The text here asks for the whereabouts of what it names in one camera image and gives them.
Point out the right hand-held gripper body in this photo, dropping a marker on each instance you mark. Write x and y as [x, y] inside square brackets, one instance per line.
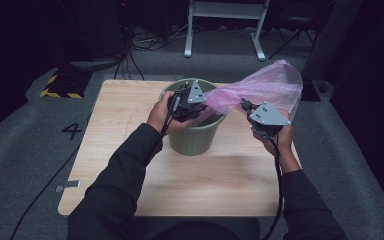
[268, 118]

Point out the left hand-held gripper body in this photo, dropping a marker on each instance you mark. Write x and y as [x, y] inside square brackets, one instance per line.
[186, 106]

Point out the pink plastic bag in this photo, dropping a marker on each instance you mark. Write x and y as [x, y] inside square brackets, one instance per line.
[266, 86]

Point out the green plastic trash bin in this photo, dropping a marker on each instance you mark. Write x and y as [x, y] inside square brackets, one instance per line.
[193, 140]

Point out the person's left hand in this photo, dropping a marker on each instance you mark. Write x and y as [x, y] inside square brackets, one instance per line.
[158, 116]

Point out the person's right hand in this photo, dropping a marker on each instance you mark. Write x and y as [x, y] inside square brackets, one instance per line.
[285, 143]

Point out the black tripod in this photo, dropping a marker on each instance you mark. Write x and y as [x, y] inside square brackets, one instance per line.
[293, 33]

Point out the grey curtain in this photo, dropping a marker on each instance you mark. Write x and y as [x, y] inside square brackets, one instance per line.
[330, 40]

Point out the dark equipment stand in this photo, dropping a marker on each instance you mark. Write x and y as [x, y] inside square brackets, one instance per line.
[93, 40]

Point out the person's dark torso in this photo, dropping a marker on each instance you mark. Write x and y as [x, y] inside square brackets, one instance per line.
[193, 231]

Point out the black yellow striped base plate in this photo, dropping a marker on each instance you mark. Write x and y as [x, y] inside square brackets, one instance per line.
[66, 85]
[310, 91]

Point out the white metal stand frame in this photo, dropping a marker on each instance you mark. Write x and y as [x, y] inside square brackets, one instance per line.
[225, 10]

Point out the grey metal bracket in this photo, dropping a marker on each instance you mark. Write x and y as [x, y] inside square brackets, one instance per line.
[70, 185]

